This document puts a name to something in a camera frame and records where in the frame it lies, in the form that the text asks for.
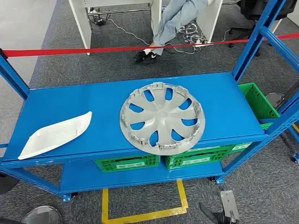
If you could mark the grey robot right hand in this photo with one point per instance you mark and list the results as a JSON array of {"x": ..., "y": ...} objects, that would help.
[{"x": 214, "y": 216}]

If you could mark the green plastic crate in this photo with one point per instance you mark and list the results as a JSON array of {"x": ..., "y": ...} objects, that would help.
[
  {"x": 105, "y": 165},
  {"x": 257, "y": 102},
  {"x": 173, "y": 162},
  {"x": 240, "y": 147},
  {"x": 266, "y": 126}
]

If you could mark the black long car part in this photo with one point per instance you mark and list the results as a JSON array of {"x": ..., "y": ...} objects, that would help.
[{"x": 291, "y": 89}]

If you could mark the person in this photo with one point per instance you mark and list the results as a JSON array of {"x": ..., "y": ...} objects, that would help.
[{"x": 173, "y": 18}]

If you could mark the white plastic car part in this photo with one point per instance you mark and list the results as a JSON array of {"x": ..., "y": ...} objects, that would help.
[{"x": 53, "y": 136}]

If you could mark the white desk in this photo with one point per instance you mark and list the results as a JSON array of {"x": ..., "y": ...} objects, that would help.
[{"x": 80, "y": 24}]

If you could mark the dark round disc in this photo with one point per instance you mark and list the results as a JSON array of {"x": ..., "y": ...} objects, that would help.
[{"x": 7, "y": 184}]

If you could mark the black office chair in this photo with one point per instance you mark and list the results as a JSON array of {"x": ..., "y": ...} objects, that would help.
[{"x": 252, "y": 9}]

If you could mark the silver round disc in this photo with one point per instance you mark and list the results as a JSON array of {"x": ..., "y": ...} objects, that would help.
[
  {"x": 43, "y": 216},
  {"x": 273, "y": 99}
]

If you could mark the yellow floor tape square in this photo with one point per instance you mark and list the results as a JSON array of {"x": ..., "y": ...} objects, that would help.
[{"x": 105, "y": 207}]

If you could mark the red barrier tape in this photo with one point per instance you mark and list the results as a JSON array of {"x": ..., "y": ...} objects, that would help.
[{"x": 69, "y": 51}]

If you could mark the grey plastic wheel cover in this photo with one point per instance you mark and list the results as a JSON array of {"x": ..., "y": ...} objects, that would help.
[{"x": 163, "y": 117}]

